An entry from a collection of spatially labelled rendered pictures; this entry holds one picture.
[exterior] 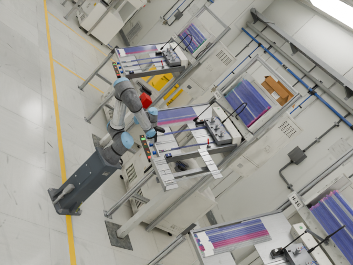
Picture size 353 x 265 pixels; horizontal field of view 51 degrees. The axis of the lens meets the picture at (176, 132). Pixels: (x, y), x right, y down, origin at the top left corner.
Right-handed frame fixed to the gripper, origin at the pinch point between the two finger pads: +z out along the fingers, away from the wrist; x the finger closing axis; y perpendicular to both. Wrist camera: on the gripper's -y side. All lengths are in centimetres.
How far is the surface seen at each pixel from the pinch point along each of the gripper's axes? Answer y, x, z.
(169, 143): -16.1, -8.3, 9.8
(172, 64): -58, -139, 5
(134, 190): 21.5, 14.5, 35.8
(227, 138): -65, 5, 3
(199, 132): -47, -16, 9
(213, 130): -57, -8, 3
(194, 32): -94, -168, -20
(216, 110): -70, -35, 1
